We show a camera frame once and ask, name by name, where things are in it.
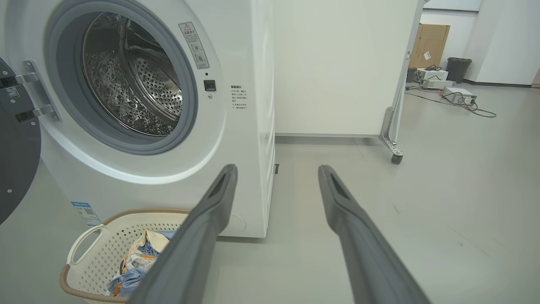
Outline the metal door hinge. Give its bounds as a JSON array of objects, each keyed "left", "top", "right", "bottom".
[{"left": 15, "top": 60, "right": 62, "bottom": 123}]

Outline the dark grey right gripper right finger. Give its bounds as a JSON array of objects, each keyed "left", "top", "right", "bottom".
[{"left": 317, "top": 165, "right": 432, "bottom": 304}]

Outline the blue energy label sticker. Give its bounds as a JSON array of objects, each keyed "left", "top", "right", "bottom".
[{"left": 71, "top": 201, "right": 102, "bottom": 227}]

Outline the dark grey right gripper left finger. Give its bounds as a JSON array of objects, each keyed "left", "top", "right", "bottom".
[{"left": 127, "top": 164, "right": 238, "bottom": 304}]

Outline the grey warning sticker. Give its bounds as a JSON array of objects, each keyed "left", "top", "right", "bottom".
[{"left": 178, "top": 22, "right": 210, "bottom": 70}]

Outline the white electronic device box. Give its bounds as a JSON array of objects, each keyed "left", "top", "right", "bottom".
[
  {"left": 420, "top": 79, "right": 456, "bottom": 90},
  {"left": 417, "top": 69, "right": 449, "bottom": 81},
  {"left": 442, "top": 87, "right": 478, "bottom": 105}
]

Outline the brown cardboard box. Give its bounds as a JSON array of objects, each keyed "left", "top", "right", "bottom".
[{"left": 409, "top": 24, "right": 451, "bottom": 69}]

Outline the blue cartoon print garment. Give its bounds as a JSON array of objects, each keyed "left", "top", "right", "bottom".
[{"left": 108, "top": 253, "right": 159, "bottom": 297}]

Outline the black floor cable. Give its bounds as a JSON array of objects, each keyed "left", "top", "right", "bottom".
[{"left": 405, "top": 91, "right": 497, "bottom": 118}]

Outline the blue garment with cream trim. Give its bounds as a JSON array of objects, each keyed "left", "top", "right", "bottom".
[{"left": 122, "top": 230, "right": 176, "bottom": 271}]

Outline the white washing machine body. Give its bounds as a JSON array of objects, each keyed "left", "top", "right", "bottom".
[{"left": 0, "top": 0, "right": 277, "bottom": 238}]

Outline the cream perforated laundry basket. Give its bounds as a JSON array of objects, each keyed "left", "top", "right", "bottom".
[{"left": 59, "top": 209, "right": 190, "bottom": 304}]

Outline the washing machine glass door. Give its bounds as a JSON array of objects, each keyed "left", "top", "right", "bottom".
[{"left": 0, "top": 57, "right": 42, "bottom": 225}]

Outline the dark grey trash bin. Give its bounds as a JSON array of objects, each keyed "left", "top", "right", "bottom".
[{"left": 446, "top": 57, "right": 473, "bottom": 84}]

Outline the white rolling partition panel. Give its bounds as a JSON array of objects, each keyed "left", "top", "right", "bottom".
[{"left": 272, "top": 0, "right": 424, "bottom": 138}]

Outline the metal caster leg with wheel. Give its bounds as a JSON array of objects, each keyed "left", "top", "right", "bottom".
[{"left": 379, "top": 107, "right": 404, "bottom": 165}]

